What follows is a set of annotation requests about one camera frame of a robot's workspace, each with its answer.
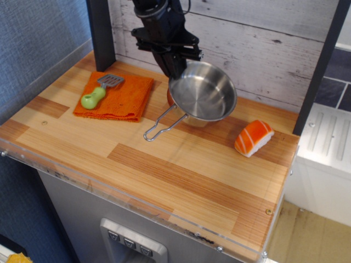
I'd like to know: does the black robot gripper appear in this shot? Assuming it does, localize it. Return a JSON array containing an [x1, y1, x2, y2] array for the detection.
[[132, 1, 202, 79]]

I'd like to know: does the silver panel with buttons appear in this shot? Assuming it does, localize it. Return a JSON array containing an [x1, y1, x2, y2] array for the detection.
[[100, 218, 168, 262]]

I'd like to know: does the green handled grey toy spatula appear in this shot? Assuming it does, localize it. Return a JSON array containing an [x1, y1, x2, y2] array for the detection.
[[81, 74, 124, 110]]

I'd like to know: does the dark grey right post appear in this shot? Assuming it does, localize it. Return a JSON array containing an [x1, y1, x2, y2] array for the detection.
[[293, 0, 350, 136]]

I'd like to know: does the dark grey post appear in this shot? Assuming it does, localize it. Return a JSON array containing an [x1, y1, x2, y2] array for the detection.
[[86, 0, 116, 71], [293, 0, 350, 136]]

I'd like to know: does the orange folded cloth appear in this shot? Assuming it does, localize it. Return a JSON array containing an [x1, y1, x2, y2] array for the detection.
[[73, 75, 154, 122]]

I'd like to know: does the steel pan with wire handle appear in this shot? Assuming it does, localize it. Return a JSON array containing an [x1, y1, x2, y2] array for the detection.
[[144, 61, 237, 141]]

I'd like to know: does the clear acrylic table edge guard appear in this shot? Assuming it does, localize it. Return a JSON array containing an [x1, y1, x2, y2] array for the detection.
[[1, 133, 298, 262]]

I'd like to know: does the white ridged side counter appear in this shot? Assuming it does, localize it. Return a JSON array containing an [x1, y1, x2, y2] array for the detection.
[[297, 104, 350, 174]]

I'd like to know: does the yellow object at corner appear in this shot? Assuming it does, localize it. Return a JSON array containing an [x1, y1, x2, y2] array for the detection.
[[6, 253, 33, 263]]

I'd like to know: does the toy salmon sushi piece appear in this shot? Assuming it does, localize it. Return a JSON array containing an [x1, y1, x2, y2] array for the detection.
[[234, 120, 275, 158]]

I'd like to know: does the dark grey left post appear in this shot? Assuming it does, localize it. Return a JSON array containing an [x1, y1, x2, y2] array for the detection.
[[86, 0, 116, 71]]

